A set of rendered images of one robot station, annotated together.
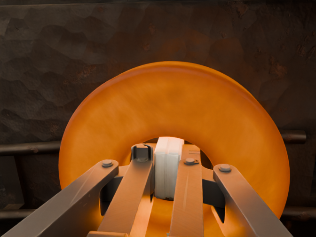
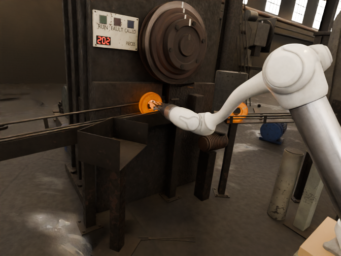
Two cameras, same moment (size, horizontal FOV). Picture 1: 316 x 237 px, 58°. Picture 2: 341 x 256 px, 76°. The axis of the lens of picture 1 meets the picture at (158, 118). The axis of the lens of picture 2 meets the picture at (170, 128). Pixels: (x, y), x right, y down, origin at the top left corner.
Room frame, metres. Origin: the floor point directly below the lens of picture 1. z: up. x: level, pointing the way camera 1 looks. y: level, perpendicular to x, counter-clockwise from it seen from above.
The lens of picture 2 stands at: (-0.88, 0.85, 1.04)
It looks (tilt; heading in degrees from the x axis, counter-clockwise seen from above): 18 degrees down; 315
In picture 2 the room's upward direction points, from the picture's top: 5 degrees clockwise
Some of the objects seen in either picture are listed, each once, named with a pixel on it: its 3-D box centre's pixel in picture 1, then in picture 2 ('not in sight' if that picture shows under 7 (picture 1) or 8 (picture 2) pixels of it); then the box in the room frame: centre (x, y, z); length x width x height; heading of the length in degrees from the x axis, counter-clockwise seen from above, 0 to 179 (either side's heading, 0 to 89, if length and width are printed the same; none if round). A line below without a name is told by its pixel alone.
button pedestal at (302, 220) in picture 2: not in sight; (313, 188); (-0.65, -0.74, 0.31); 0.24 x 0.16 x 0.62; 82
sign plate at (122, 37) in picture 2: not in sight; (116, 31); (0.32, 0.16, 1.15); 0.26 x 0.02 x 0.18; 82
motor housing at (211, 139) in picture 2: not in sight; (209, 165); (-0.01, -0.47, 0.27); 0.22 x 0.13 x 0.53; 82
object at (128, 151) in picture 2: not in sight; (114, 194); (-0.03, 0.36, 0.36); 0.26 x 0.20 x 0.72; 117
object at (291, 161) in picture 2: not in sight; (284, 184); (-0.49, -0.72, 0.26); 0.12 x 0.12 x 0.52
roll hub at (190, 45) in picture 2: not in sight; (185, 45); (0.07, -0.15, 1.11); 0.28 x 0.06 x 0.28; 82
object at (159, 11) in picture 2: not in sight; (175, 44); (0.17, -0.16, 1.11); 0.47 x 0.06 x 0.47; 82
